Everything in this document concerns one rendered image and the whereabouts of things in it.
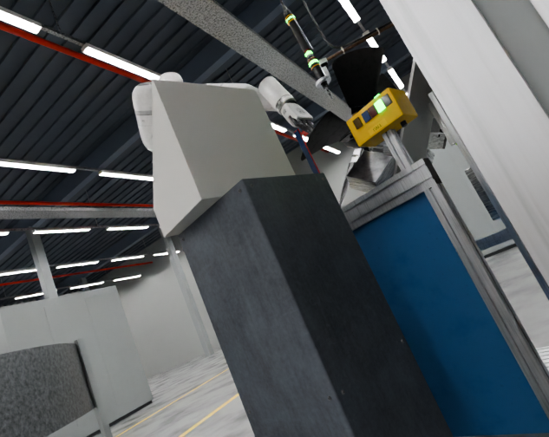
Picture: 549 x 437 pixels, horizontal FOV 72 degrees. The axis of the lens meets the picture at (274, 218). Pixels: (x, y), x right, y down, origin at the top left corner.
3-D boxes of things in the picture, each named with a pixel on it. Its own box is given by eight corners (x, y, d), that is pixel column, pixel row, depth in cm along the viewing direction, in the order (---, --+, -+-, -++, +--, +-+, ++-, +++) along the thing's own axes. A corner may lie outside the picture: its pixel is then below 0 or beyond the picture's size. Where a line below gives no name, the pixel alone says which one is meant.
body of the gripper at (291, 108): (283, 97, 146) (300, 115, 141) (299, 99, 153) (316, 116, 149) (274, 114, 150) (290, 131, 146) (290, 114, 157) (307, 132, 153)
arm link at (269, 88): (283, 115, 158) (271, 107, 150) (264, 96, 163) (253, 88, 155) (297, 100, 156) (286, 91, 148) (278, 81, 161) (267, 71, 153)
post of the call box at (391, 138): (415, 166, 107) (395, 128, 110) (410, 166, 105) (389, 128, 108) (406, 171, 109) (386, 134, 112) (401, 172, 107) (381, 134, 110)
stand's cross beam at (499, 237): (517, 236, 136) (512, 225, 136) (514, 238, 133) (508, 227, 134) (467, 254, 148) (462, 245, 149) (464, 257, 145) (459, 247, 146)
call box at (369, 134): (421, 120, 107) (403, 89, 110) (406, 118, 100) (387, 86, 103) (377, 151, 118) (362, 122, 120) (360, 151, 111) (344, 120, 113)
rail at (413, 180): (442, 182, 103) (428, 157, 105) (436, 184, 100) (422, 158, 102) (254, 284, 164) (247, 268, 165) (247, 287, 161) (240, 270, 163)
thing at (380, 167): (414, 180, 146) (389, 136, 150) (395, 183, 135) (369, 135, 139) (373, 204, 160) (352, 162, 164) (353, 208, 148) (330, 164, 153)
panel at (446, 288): (559, 431, 91) (427, 190, 105) (558, 433, 90) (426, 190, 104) (323, 441, 146) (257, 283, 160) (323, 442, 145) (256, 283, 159)
